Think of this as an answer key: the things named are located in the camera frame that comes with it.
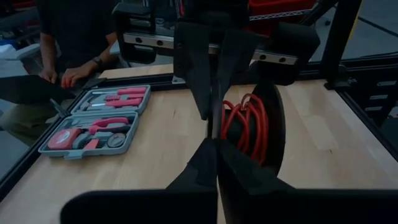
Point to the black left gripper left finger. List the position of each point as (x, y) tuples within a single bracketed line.
[(155, 208)]

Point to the black wristwatch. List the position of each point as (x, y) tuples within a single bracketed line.
[(97, 60)]

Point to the black table frame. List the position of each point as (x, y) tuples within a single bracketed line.
[(133, 82)]

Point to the grey laptop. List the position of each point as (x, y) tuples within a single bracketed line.
[(25, 88)]

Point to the grey hammer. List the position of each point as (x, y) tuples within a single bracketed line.
[(93, 107)]

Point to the red storage bin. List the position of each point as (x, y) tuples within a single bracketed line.
[(280, 4), (258, 26)]

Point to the red utility knife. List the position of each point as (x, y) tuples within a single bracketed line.
[(91, 144)]

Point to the red tape measure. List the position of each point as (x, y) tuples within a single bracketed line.
[(63, 138)]

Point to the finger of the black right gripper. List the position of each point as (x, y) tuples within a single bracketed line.
[(236, 53), (194, 62)]

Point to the black round tape roll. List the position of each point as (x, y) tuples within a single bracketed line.
[(116, 140)]

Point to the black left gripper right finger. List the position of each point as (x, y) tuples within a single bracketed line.
[(280, 208)]

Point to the grey tool kit case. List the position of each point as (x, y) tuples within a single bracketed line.
[(73, 111)]

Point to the person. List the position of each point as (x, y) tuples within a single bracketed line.
[(77, 28)]

